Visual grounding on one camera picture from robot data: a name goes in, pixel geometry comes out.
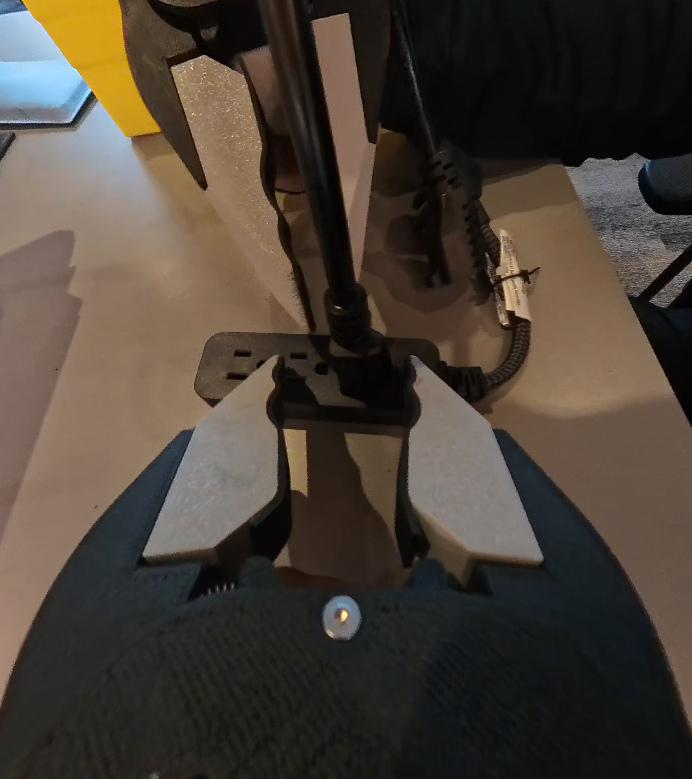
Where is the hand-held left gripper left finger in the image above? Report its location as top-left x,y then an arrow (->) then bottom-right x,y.
141,355 -> 292,566

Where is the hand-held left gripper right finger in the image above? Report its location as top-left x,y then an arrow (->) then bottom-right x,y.
402,355 -> 546,590

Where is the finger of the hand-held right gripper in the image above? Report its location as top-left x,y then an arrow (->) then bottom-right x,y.
311,13 -> 397,290
168,56 -> 318,331

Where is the black power plug cord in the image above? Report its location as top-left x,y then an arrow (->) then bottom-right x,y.
390,0 -> 453,288
256,0 -> 406,411

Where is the black power strip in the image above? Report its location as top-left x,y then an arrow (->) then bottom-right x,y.
196,330 -> 442,428

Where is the person's right forearm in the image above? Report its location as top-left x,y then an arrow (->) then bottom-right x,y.
379,0 -> 692,168

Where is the yellow plastic bin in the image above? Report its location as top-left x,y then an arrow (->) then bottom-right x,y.
19,0 -> 162,138

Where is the silver flat device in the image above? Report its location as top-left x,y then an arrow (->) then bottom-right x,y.
0,56 -> 94,127

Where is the white cable label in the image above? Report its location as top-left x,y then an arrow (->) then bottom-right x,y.
490,228 -> 543,331

